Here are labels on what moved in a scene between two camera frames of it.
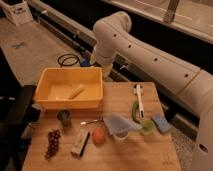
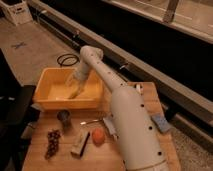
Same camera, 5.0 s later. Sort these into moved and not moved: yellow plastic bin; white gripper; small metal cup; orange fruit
Moved: white gripper
Not moved: small metal cup; yellow plastic bin; orange fruit
